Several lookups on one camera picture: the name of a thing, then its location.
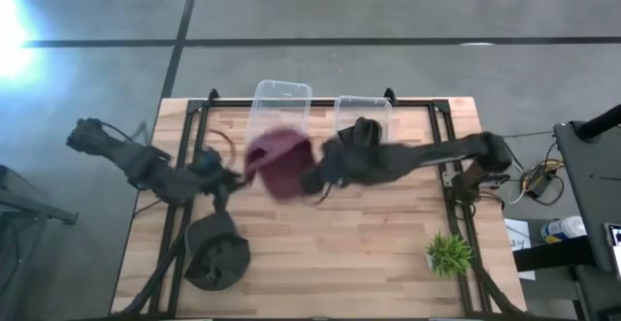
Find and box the small green artificial plant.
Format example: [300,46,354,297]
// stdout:
[424,231,474,280]

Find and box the black power supply box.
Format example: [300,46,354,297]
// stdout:
[525,172,555,200]

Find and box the black aluminium table frame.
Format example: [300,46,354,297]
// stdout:
[118,86,528,321]

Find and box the olive green cap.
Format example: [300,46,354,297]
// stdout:
[182,210,252,292]

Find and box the brown cable loop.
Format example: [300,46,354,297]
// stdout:
[207,128,238,168]

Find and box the maroon cap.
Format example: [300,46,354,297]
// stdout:
[242,126,319,202]

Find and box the clear plastic bin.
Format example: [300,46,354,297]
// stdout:
[333,95,394,144]
[244,79,314,148]

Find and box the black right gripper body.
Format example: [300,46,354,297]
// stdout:
[320,135,390,187]

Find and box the dark grey side table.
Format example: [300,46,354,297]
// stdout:
[512,103,621,321]

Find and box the tablet with screen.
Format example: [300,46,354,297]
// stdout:
[603,221,621,279]

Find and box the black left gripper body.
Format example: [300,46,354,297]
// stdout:
[189,147,243,213]

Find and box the white wipes canister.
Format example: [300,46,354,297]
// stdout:
[539,214,588,245]

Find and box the grey bench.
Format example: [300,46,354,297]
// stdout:
[0,164,80,227]

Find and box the white paper sheet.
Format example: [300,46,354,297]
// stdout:
[504,217,537,282]

